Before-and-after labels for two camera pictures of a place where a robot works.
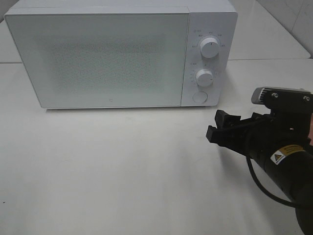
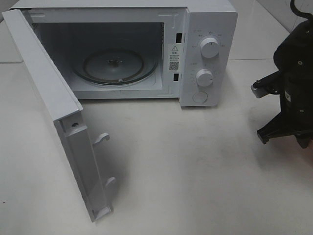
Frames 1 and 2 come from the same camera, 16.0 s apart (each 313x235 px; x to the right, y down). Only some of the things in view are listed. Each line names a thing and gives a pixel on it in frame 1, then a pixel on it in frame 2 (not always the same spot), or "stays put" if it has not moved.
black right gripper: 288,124 -> 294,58
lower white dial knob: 204,77 stays put
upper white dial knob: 210,47 stays put
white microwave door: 117,58 -> 79,146
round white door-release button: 200,97 stays put
